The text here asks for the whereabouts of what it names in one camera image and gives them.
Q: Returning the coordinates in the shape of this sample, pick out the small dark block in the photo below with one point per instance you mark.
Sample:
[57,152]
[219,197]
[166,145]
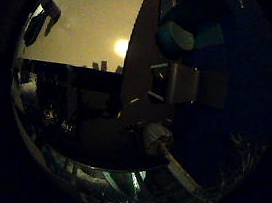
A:
[104,65]
[95,65]
[119,69]

